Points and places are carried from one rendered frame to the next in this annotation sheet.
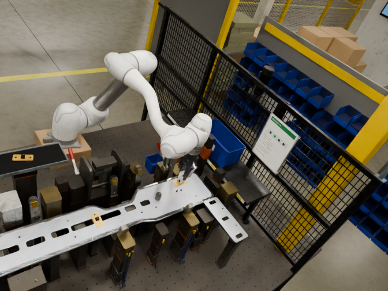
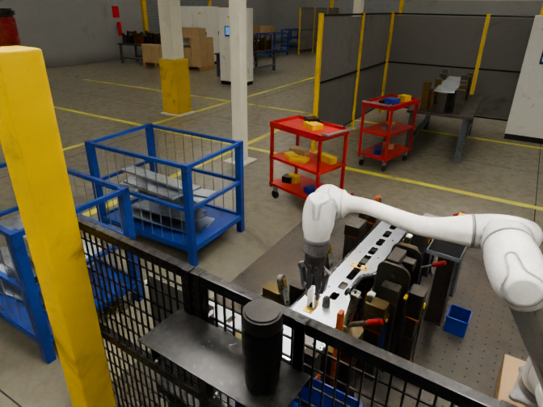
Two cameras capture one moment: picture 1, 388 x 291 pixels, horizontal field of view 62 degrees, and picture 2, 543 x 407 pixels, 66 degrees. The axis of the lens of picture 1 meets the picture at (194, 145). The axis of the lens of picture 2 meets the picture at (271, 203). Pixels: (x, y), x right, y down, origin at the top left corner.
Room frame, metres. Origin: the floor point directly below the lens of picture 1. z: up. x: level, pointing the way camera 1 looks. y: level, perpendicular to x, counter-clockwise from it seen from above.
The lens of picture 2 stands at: (2.45, -0.34, 2.10)
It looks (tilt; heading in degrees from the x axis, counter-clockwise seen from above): 25 degrees down; 171
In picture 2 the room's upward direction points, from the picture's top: 1 degrees clockwise
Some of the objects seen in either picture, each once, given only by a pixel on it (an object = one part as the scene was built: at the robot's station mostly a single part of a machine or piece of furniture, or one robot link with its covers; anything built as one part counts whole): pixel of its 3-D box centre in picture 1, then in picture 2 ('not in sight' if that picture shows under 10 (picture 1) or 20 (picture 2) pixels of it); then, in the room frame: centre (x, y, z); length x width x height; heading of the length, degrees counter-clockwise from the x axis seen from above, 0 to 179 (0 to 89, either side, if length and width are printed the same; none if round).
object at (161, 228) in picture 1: (157, 246); (294, 309); (0.98, 0.00, 0.84); 0.10 x 0.05 x 0.29; 48
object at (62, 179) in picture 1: (60, 205); not in sight; (0.97, 0.54, 0.90); 0.05 x 0.05 x 0.40; 48
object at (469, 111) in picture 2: not in sight; (445, 110); (-3.93, 3.50, 0.57); 1.86 x 0.90 x 1.14; 143
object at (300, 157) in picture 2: not in sight; (309, 163); (-1.86, 0.73, 0.49); 0.81 x 0.46 x 0.98; 34
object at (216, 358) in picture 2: (270, 99); (222, 341); (1.79, -0.34, 1.46); 0.36 x 0.15 x 0.18; 48
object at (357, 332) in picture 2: (156, 183); (351, 368); (1.37, 0.13, 0.87); 0.10 x 0.07 x 0.35; 48
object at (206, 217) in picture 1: (199, 231); not in sight; (1.17, -0.20, 0.84); 0.12 x 0.07 x 0.28; 48
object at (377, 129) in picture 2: not in sight; (386, 131); (-3.07, 2.13, 0.49); 0.81 x 0.46 x 0.97; 128
